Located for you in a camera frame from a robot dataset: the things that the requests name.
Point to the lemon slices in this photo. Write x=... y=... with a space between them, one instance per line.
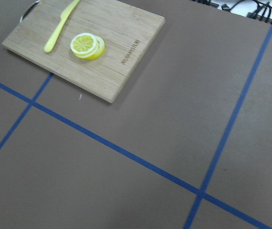
x=87 y=46

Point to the bamboo cutting board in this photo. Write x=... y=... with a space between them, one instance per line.
x=126 y=30

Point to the black power strip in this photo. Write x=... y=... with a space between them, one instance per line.
x=259 y=18

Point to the yellow plastic knife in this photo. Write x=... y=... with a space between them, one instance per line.
x=63 y=18

